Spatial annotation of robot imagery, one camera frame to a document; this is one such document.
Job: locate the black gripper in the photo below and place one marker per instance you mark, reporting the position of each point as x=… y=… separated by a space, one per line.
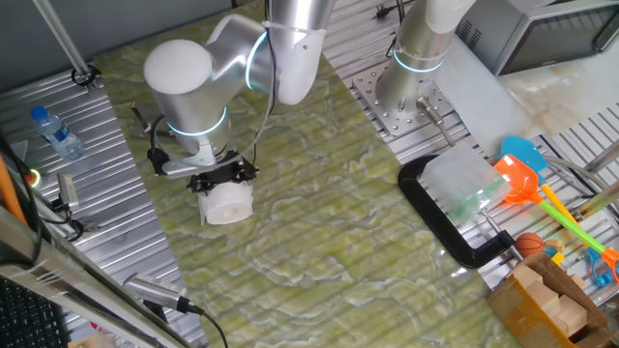
x=228 y=169

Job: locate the white toilet paper roll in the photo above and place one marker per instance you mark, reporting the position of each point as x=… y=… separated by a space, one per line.
x=227 y=203

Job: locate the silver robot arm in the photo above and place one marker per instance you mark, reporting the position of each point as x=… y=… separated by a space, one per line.
x=193 y=96

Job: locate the grey metal plate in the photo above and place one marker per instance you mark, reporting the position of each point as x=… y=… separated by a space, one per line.
x=145 y=126

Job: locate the green marble pattern mat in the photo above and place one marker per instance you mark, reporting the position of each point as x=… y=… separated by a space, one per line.
x=314 y=241

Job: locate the black metal clamp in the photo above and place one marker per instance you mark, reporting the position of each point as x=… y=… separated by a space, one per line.
x=67 y=191

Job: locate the clear water bottle blue cap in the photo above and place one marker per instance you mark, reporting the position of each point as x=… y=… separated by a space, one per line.
x=58 y=137

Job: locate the red emergency stop button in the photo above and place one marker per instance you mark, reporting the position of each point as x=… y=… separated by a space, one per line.
x=33 y=179

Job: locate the black C-clamp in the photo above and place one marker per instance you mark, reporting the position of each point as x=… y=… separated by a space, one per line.
x=435 y=217

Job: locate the grey metal pole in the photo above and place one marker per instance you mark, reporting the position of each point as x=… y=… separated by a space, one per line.
x=60 y=38

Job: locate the orange stick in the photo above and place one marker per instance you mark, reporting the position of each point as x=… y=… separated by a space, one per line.
x=9 y=193

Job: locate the black power plug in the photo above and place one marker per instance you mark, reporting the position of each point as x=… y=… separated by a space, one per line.
x=384 y=10

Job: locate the translucent plastic box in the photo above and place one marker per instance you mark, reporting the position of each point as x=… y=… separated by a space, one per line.
x=459 y=183

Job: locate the black keyboard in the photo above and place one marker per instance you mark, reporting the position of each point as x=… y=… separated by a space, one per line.
x=24 y=319

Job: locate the white marble pattern sheet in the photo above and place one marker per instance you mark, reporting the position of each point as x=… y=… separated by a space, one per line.
x=479 y=101

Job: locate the small toy basketball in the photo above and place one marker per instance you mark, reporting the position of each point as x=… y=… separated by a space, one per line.
x=529 y=245

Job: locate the brown cardboard box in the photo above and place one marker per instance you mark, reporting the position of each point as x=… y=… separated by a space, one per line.
x=512 y=309

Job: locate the grey microwave oven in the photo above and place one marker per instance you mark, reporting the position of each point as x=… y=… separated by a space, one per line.
x=522 y=29

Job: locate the plain wooden block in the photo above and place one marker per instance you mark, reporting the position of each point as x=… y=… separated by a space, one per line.
x=541 y=297
x=573 y=316

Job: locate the small yellow blue toy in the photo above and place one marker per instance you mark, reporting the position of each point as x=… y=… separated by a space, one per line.
x=556 y=253

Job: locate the bare metal rod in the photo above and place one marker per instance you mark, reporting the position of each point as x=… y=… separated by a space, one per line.
x=604 y=157
x=602 y=198

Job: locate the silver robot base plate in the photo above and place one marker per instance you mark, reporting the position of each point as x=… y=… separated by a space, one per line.
x=387 y=113

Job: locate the aluminium frame rail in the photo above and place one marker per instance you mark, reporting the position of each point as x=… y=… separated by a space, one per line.
x=72 y=285

